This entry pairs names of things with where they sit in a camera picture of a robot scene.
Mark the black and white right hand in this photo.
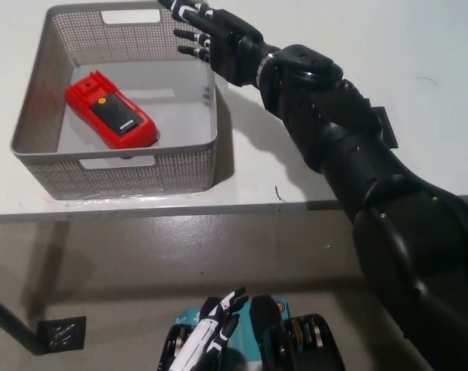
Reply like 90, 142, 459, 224
158, 0, 282, 88

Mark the white and black left hand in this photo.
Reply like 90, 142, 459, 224
167, 286, 250, 371

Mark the red digital multimeter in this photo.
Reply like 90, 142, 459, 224
64, 70, 160, 151

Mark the black ribbed robot body block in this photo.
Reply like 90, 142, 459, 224
156, 296, 239, 371
249, 294, 345, 371

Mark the black robot legs and base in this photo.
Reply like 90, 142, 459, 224
174, 299, 293, 371

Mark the grey perforated plastic basket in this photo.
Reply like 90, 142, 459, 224
8, 1, 219, 201

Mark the black tape patch on floor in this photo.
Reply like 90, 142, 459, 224
36, 315, 87, 353

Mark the clear tape strip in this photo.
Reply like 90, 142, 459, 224
42, 192, 214, 205

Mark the black tape patch on table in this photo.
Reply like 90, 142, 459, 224
372, 106, 399, 150

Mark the black metal table leg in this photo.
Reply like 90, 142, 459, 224
0, 289, 49, 356

